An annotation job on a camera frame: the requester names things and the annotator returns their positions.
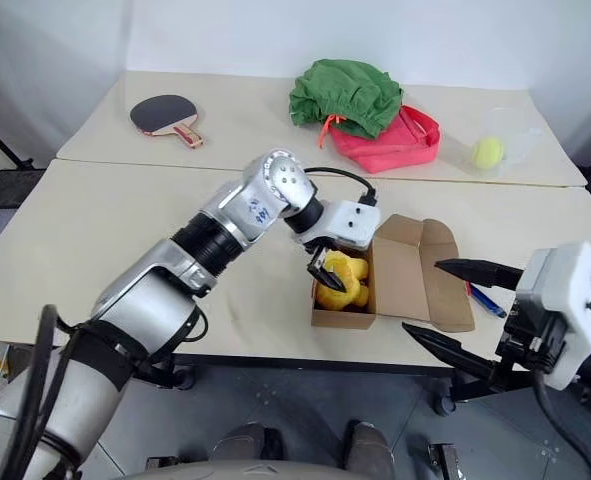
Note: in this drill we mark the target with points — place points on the yellow tennis ball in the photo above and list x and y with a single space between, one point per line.
487 153

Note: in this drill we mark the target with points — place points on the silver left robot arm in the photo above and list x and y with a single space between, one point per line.
140 290

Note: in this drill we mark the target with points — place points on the blue pen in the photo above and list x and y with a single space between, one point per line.
490 302

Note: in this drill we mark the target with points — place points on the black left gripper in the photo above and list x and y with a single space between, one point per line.
317 248

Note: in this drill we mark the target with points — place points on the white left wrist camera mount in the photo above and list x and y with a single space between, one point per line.
347 220

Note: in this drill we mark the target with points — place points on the black table tennis paddle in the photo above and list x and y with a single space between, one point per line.
160 112

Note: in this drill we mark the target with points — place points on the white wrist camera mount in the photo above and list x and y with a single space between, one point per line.
570 300
347 220

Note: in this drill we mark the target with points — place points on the brown cardboard box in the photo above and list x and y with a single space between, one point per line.
400 270

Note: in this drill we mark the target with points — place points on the black table frame bracket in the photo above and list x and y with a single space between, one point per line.
175 377

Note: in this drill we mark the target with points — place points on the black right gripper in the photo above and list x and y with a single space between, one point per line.
530 340

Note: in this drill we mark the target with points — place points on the yellow soft toy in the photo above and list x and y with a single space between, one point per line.
352 272

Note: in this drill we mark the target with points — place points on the red cloth bag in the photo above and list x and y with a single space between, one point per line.
395 147

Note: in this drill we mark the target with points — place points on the black caster wheel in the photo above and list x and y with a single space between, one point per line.
442 400

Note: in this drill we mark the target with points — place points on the dark rounded shape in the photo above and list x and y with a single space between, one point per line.
245 442
370 447

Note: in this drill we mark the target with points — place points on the clear plastic container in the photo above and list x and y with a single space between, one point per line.
517 135

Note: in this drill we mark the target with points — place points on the green cloth bag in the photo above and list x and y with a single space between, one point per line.
345 95

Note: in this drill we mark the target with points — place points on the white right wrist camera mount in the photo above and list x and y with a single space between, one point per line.
570 300

